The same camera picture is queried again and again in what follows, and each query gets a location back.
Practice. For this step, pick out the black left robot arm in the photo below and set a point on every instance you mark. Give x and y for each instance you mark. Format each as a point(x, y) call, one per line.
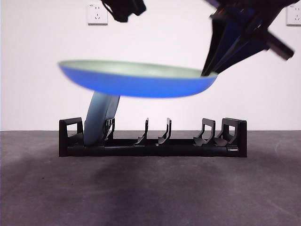
point(124, 8)

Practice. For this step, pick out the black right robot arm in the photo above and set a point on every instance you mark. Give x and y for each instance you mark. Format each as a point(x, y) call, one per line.
point(265, 7)

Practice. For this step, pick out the black plastic plate rack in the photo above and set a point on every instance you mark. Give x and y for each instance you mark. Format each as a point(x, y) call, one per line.
point(164, 150)

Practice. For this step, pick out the blue round plate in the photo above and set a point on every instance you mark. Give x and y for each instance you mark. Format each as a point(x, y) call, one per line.
point(98, 122)

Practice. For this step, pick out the white wall socket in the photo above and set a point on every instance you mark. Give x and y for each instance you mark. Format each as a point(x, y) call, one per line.
point(97, 14)
point(294, 16)

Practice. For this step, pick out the green round plate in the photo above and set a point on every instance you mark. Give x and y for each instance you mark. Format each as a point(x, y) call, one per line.
point(141, 82)

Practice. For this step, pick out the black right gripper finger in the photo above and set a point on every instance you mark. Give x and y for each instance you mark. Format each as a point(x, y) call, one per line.
point(217, 42)
point(249, 47)

